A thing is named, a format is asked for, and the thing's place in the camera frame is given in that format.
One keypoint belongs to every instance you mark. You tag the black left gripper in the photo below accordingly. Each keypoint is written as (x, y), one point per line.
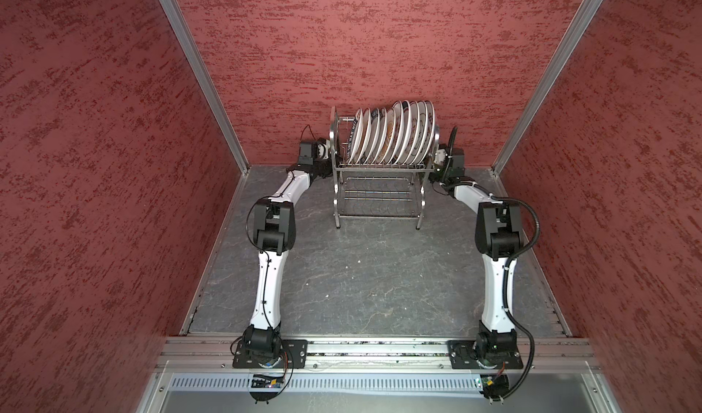
(331, 172)

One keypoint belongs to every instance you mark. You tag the stainless steel dish rack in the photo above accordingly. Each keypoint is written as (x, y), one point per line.
(376, 191)

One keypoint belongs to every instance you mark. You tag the white plate black emblem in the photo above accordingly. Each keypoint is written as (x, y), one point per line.
(422, 128)

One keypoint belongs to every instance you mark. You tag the white plate red characters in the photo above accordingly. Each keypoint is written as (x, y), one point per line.
(431, 123)

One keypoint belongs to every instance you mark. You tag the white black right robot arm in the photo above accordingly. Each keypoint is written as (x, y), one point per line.
(497, 239)

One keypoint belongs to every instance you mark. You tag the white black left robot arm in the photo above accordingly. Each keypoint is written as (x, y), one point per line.
(273, 235)

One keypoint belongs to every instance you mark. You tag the white plate leftmost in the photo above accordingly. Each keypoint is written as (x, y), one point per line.
(356, 137)

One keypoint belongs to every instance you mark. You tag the right small circuit board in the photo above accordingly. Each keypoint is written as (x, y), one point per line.
(495, 388)

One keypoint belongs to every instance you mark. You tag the small circuit board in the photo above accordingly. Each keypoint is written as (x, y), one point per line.
(495, 388)
(268, 382)

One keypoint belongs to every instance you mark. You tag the left small circuit board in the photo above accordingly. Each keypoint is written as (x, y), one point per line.
(268, 382)

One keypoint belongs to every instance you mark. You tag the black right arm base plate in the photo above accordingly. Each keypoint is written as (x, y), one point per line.
(481, 355)

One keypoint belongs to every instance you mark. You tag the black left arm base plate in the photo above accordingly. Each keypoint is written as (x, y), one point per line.
(286, 354)

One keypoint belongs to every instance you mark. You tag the aluminium left corner post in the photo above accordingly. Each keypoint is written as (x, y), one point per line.
(199, 68)

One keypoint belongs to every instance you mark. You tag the aluminium corner post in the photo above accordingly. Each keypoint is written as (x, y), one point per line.
(570, 40)
(199, 68)

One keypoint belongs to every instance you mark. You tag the aluminium right corner post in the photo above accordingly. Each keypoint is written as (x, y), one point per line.
(570, 40)

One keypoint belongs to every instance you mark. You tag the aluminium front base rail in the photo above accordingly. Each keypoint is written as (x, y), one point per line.
(374, 365)

